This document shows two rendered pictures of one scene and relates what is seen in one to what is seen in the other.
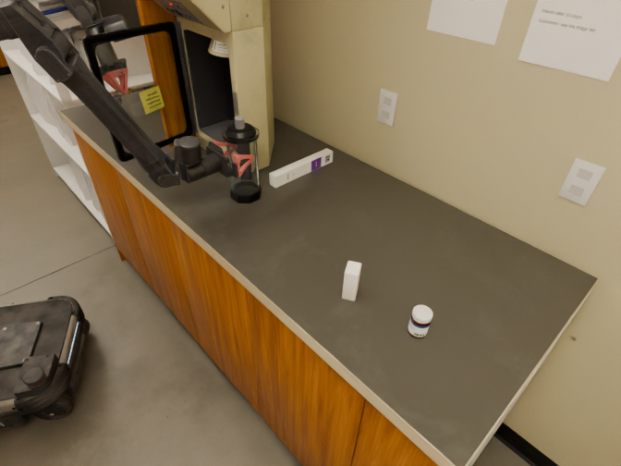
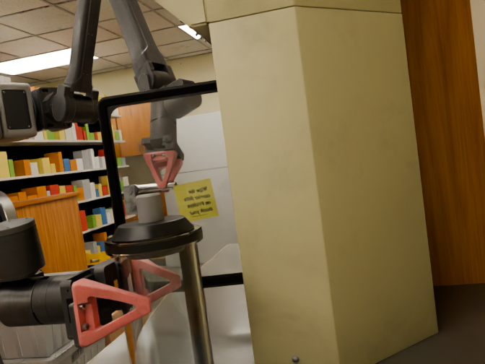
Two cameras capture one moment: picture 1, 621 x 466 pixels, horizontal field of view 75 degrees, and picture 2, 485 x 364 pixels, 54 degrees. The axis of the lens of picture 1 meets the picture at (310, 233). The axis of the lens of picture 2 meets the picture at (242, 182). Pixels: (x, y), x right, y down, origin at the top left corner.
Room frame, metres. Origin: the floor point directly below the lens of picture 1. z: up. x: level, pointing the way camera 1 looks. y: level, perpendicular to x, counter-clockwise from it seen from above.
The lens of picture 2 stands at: (0.92, -0.29, 1.24)
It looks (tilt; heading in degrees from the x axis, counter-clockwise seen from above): 3 degrees down; 57
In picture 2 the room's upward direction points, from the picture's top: 8 degrees counter-clockwise
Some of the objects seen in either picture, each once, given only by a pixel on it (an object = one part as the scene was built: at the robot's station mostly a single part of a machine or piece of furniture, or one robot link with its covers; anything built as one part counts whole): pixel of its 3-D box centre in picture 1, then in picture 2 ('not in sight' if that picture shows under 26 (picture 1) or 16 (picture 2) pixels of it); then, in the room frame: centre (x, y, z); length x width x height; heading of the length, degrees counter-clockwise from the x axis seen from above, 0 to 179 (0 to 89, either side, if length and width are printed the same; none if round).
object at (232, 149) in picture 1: (243, 164); (167, 326); (1.12, 0.22, 1.06); 0.11 x 0.11 x 0.21
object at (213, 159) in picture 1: (211, 164); (74, 297); (1.04, 0.30, 1.10); 0.10 x 0.07 x 0.07; 44
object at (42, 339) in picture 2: not in sight; (46, 311); (1.36, 2.71, 0.49); 0.60 x 0.42 x 0.33; 44
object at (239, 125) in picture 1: (239, 128); (151, 223); (1.12, 0.22, 1.18); 0.09 x 0.09 x 0.07
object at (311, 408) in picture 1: (267, 268); not in sight; (1.27, 0.18, 0.45); 2.05 x 0.67 x 0.90; 44
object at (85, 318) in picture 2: (237, 160); (115, 303); (1.06, 0.22, 1.10); 0.09 x 0.07 x 0.07; 134
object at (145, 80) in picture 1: (146, 93); (185, 188); (1.33, 0.56, 1.19); 0.30 x 0.01 x 0.40; 141
